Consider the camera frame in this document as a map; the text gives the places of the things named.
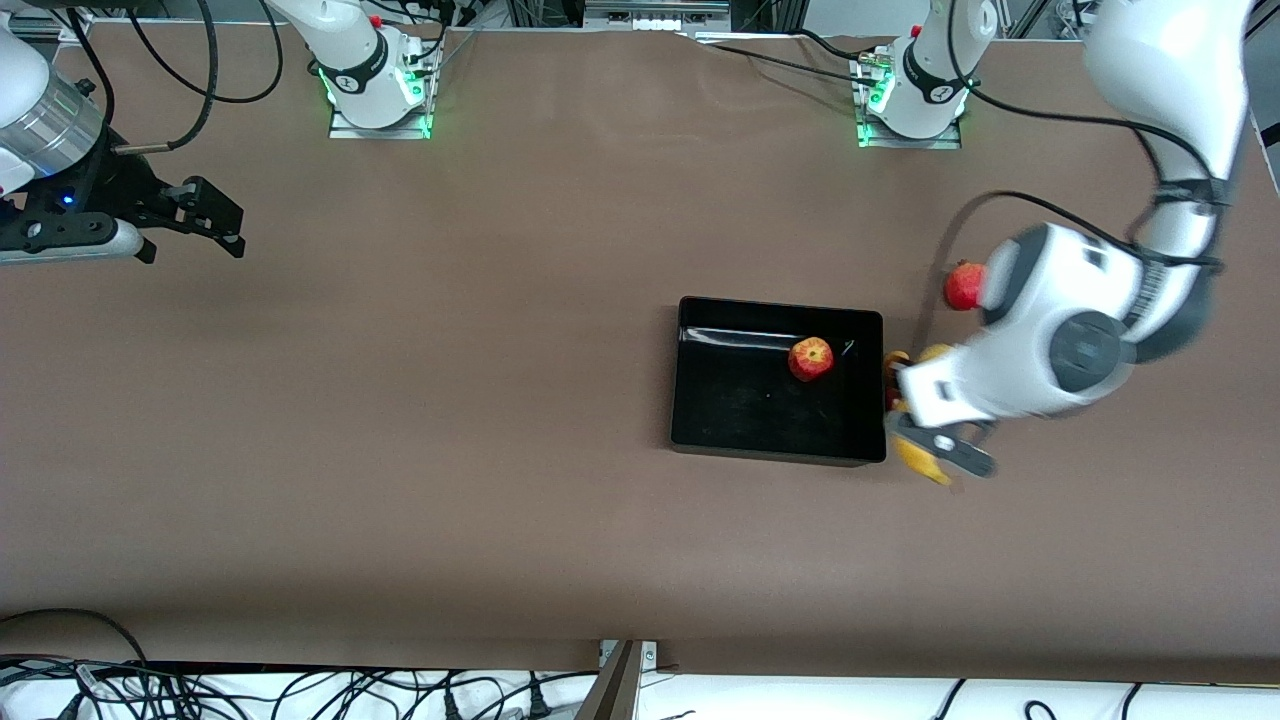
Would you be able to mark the red pomegranate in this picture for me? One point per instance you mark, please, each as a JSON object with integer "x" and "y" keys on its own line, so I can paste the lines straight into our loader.
{"x": 963, "y": 287}

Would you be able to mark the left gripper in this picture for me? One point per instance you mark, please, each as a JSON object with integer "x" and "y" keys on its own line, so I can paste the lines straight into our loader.
{"x": 893, "y": 382}

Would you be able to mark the yellow banana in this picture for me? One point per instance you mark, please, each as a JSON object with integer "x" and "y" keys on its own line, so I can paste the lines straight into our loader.
{"x": 920, "y": 462}

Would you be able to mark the black plastic box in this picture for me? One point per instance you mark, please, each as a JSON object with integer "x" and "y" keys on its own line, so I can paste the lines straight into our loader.
{"x": 750, "y": 410}

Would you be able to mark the aluminium frame rack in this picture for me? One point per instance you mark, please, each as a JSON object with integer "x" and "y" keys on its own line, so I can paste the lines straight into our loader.
{"x": 655, "y": 12}

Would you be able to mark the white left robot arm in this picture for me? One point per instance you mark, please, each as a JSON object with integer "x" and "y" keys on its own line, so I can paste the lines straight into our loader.
{"x": 1080, "y": 340}

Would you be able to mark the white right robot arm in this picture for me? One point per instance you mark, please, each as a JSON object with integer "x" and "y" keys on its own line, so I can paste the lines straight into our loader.
{"x": 350, "y": 60}

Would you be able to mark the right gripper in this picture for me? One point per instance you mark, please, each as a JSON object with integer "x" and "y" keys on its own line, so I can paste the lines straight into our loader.
{"x": 118, "y": 184}

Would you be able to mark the dark diagonal metal beam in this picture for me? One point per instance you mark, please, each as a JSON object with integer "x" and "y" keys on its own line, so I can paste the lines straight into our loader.
{"x": 612, "y": 690}

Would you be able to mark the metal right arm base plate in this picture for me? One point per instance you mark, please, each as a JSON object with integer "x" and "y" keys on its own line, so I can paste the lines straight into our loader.
{"x": 345, "y": 131}

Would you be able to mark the red apple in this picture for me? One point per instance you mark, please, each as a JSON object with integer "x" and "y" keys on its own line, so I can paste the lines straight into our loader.
{"x": 811, "y": 359}

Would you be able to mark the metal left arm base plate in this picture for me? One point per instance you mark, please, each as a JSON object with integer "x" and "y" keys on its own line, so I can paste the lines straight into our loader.
{"x": 875, "y": 143}

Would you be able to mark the small metal edge bracket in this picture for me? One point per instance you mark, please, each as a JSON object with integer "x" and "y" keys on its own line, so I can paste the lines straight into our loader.
{"x": 650, "y": 653}

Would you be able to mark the brown table cover sheet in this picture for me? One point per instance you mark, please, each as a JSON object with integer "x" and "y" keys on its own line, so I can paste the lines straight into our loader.
{"x": 400, "y": 500}

